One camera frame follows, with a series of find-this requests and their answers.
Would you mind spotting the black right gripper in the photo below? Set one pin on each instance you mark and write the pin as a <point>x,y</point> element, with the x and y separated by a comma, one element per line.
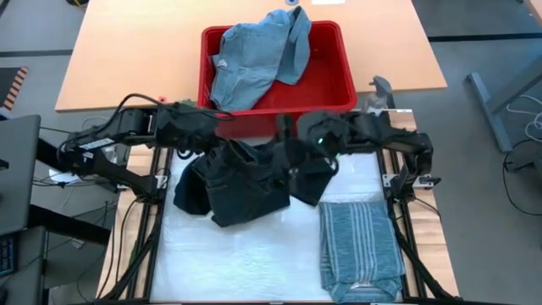
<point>292,156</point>

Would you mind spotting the black desk support bar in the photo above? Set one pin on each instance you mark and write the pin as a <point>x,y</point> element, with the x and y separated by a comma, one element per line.
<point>46,150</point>

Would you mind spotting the large tan wooden table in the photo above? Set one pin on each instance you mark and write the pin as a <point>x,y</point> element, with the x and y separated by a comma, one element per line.
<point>127,51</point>

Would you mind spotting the small grey round object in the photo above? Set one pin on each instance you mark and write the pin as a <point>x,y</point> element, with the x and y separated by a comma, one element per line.
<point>290,1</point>

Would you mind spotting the light blue jeans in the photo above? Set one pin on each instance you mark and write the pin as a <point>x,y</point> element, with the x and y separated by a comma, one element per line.
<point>250,59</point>

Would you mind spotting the hazard-striped floor mat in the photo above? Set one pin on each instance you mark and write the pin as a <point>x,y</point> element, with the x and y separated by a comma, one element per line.
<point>12,89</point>

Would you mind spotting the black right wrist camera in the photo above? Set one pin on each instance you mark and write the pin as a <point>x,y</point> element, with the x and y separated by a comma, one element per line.
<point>285,127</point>

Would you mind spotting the white round disc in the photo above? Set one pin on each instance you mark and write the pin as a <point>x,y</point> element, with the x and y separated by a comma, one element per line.
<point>55,175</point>

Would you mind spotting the red plastic laundry bin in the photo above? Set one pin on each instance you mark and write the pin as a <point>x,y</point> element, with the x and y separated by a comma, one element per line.
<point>322,84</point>

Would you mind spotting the grey metal table leg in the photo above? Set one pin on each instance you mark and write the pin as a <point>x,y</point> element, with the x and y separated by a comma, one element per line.
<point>487,106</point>

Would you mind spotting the small pink object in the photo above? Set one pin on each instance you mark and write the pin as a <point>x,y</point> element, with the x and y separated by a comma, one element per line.
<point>162,100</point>

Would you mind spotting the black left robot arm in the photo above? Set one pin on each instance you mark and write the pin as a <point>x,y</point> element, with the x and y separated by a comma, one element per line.
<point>127,123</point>

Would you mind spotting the grey laptop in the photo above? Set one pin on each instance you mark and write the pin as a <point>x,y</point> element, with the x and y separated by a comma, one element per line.
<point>17,169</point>

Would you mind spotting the dark navy garment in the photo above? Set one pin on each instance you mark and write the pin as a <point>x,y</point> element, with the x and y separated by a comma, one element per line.
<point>241,190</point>

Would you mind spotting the clear spray bottle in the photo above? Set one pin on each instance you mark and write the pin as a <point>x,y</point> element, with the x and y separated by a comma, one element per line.
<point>377,99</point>

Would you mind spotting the black keyboard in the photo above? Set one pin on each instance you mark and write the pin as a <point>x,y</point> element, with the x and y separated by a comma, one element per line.
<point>6,254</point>

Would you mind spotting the blue white-striped button shirt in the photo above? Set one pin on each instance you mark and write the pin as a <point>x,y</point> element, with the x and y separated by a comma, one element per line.
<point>360,245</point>

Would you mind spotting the light wooden side board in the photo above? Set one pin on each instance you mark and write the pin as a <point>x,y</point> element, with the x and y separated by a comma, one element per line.
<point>123,220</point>
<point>427,229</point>

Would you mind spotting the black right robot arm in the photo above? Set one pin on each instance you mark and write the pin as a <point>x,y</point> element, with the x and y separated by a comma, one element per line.
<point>381,131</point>

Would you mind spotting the white paper sheet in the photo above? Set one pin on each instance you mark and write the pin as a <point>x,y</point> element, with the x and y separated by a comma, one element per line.
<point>328,2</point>

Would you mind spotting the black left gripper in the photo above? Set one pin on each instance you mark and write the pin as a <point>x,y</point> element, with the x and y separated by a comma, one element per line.
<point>203,140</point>

